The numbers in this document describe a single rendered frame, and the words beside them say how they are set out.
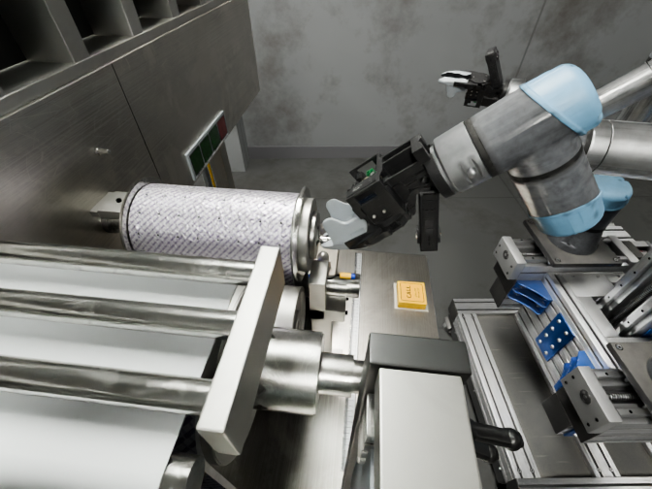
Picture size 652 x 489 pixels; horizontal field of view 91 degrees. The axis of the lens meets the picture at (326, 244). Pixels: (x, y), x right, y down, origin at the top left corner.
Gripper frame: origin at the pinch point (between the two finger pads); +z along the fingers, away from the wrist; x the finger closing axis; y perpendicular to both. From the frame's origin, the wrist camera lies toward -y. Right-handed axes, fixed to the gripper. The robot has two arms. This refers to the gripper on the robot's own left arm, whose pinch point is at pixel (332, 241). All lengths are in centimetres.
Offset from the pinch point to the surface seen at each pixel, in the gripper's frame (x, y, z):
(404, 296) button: -13.5, -34.6, 6.5
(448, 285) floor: -95, -136, 30
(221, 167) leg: -76, 7, 65
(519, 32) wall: -259, -89, -73
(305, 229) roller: 4.6, 7.1, -1.6
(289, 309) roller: 13.8, 3.0, 2.9
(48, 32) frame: -8.2, 45.1, 12.9
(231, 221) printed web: 4.8, 14.1, 5.9
